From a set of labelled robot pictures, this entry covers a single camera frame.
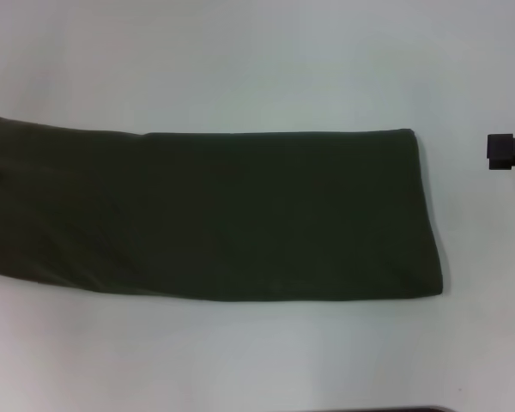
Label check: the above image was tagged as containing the dark green FREE print t-shirt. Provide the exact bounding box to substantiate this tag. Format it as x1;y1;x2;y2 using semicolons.
0;113;445;303

